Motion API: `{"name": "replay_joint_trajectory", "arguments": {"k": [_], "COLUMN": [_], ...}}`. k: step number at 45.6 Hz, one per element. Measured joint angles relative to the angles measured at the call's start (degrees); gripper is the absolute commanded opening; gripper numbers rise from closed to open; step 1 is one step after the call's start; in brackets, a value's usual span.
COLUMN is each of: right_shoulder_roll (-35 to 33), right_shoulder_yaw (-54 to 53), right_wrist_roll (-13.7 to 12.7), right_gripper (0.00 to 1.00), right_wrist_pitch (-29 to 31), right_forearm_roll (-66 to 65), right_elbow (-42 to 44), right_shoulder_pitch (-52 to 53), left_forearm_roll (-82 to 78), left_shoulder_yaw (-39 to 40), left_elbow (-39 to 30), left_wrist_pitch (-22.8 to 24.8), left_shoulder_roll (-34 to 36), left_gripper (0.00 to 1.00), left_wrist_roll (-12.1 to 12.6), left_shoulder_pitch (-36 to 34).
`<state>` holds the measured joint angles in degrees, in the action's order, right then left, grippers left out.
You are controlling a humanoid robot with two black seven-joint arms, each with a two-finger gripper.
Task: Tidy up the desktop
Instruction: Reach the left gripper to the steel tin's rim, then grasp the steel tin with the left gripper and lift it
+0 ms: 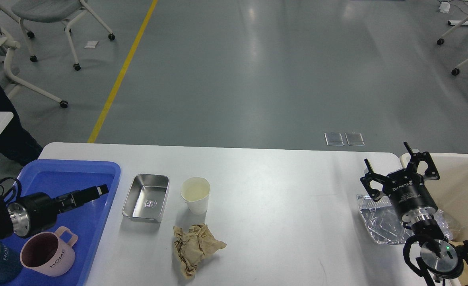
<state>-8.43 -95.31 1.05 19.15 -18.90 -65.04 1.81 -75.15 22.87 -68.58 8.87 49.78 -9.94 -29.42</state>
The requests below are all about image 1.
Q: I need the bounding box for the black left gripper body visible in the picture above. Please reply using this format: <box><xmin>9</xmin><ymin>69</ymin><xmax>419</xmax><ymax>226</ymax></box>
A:
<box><xmin>7</xmin><ymin>192</ymin><xmax>65</xmax><ymax>238</ymax></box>

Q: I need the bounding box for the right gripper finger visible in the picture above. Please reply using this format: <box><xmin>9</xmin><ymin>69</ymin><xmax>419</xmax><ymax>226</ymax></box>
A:
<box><xmin>360</xmin><ymin>158</ymin><xmax>393</xmax><ymax>201</ymax></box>
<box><xmin>403</xmin><ymin>142</ymin><xmax>441</xmax><ymax>182</ymax></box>

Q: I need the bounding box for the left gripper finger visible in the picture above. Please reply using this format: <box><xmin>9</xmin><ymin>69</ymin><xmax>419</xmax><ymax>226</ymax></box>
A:
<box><xmin>57</xmin><ymin>184</ymin><xmax>109</xmax><ymax>213</ymax></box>

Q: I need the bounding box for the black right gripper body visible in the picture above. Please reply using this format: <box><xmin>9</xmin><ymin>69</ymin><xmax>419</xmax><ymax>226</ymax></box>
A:
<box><xmin>388</xmin><ymin>169</ymin><xmax>439</xmax><ymax>220</ymax></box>

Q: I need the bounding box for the aluminium foil tray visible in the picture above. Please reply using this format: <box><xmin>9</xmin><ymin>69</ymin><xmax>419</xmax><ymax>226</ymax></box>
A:
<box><xmin>356</xmin><ymin>194</ymin><xmax>455</xmax><ymax>245</ymax></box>

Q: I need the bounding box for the pink home mug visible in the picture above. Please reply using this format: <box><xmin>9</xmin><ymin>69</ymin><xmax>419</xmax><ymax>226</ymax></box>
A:
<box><xmin>19</xmin><ymin>226</ymin><xmax>79</xmax><ymax>277</ymax></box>

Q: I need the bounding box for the stainless steel rectangular tray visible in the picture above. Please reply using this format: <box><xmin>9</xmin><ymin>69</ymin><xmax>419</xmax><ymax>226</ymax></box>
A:
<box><xmin>122</xmin><ymin>174</ymin><xmax>169</xmax><ymax>223</ymax></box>

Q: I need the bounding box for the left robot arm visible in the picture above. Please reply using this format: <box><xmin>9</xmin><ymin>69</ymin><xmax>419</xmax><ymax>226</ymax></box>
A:
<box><xmin>0</xmin><ymin>177</ymin><xmax>109</xmax><ymax>240</ymax></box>

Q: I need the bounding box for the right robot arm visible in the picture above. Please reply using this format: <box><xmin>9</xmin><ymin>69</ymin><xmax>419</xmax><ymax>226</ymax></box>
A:
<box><xmin>360</xmin><ymin>142</ymin><xmax>468</xmax><ymax>286</ymax></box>

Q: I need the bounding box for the blue plastic tray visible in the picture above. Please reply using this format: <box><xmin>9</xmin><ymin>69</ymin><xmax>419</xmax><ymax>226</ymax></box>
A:
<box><xmin>8</xmin><ymin>159</ymin><xmax>121</xmax><ymax>286</ymax></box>

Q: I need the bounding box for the beige plastic bin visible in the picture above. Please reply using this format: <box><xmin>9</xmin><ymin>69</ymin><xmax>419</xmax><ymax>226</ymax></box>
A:
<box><xmin>399</xmin><ymin>153</ymin><xmax>468</xmax><ymax>286</ymax></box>

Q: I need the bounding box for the person in dark jeans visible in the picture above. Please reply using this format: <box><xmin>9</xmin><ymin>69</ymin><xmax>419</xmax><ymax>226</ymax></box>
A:
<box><xmin>0</xmin><ymin>86</ymin><xmax>43</xmax><ymax>166</ymax></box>

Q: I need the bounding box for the white paper cup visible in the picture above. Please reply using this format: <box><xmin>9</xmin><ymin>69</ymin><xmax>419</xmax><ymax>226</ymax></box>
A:
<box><xmin>181</xmin><ymin>177</ymin><xmax>211</xmax><ymax>215</ymax></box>

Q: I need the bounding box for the crumpled brown paper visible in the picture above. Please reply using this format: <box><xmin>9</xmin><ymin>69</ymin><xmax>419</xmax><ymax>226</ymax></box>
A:
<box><xmin>173</xmin><ymin>223</ymin><xmax>227</xmax><ymax>279</ymax></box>

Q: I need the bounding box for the grey chair with castors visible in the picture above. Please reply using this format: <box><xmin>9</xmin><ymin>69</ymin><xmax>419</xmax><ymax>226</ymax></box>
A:
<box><xmin>0</xmin><ymin>0</ymin><xmax>115</xmax><ymax>71</ymax></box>

